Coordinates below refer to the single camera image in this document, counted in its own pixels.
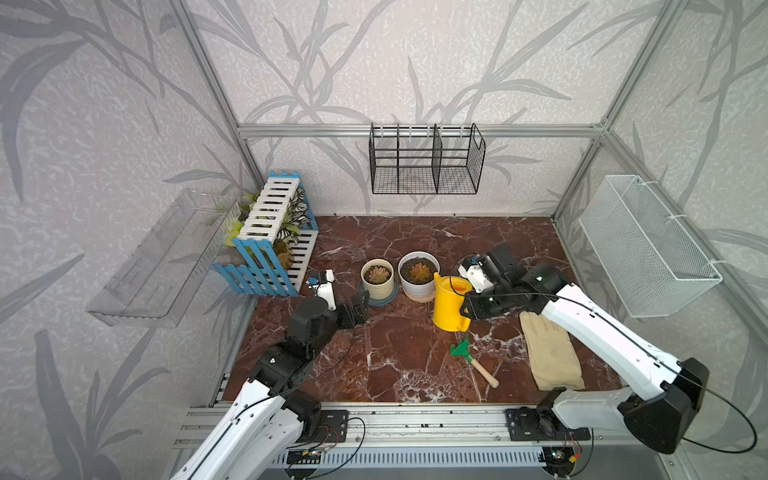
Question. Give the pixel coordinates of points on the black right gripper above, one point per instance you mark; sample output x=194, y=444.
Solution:
x=470, y=309

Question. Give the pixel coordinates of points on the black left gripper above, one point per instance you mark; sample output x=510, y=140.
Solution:
x=359, y=312

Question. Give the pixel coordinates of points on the yellow watering can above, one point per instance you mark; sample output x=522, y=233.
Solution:
x=450, y=292

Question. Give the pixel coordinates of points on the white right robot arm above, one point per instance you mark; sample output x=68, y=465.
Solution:
x=662, y=395

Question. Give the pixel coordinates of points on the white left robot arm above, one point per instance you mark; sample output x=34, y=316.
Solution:
x=270, y=390

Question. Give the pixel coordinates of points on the pink green succulent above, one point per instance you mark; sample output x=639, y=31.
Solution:
x=377, y=275

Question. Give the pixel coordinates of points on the red orange succulent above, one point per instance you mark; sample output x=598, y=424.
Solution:
x=420, y=273

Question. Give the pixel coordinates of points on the blue grey saucer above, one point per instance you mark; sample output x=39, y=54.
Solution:
x=385, y=301

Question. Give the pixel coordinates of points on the cream ribbed pot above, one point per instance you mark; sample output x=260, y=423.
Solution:
x=378, y=291

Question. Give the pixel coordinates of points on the white plastic pot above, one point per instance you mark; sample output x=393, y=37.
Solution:
x=418, y=293

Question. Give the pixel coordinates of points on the blue white slatted shelf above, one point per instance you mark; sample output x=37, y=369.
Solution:
x=260, y=272

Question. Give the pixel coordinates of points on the striped leaf potted plant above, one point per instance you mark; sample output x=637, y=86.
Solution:
x=295, y=218

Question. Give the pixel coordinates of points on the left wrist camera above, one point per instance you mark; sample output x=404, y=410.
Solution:
x=321, y=283

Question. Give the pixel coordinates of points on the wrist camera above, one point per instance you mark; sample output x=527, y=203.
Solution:
x=470, y=269
x=321, y=283

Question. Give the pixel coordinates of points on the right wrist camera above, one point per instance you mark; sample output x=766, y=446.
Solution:
x=470, y=269

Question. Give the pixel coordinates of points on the green rake wooden handle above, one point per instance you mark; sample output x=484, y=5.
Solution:
x=462, y=350

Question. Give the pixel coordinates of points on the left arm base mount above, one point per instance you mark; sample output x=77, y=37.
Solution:
x=325, y=425

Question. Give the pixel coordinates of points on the white wire mesh basket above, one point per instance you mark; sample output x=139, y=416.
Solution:
x=654, y=264

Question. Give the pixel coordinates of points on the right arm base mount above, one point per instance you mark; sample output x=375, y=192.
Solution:
x=540, y=424

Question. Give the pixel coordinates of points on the black wire basket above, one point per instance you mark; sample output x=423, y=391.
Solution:
x=410, y=160

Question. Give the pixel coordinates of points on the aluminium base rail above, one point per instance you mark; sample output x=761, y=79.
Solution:
x=453, y=437

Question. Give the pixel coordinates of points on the clear acrylic wall shelf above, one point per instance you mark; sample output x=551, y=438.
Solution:
x=158, y=282

